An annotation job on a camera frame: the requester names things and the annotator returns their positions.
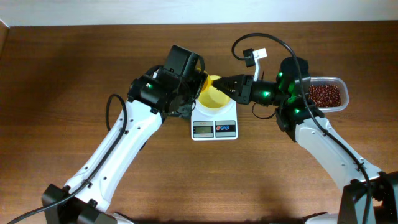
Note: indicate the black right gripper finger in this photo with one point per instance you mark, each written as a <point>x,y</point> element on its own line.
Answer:
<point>232,80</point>
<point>232,89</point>

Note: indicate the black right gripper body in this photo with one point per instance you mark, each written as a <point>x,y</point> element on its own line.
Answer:
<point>246,90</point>

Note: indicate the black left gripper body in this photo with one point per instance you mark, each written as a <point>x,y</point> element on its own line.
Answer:
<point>186,93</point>

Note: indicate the orange plastic scoop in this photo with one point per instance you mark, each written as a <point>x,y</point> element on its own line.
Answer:
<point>206,81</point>

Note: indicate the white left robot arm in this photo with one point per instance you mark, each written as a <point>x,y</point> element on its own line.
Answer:
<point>86,196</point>

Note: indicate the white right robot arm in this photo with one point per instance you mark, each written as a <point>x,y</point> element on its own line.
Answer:
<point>369,195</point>

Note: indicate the yellow plastic bowl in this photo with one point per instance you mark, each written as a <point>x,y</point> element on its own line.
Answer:
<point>213,98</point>

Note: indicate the white digital kitchen scale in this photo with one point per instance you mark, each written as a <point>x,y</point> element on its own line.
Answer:
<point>214,124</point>

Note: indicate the red adzuki beans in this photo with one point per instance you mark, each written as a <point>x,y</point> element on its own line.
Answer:
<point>325,96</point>

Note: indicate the clear plastic container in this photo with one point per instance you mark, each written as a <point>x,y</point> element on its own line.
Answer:
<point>344,95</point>

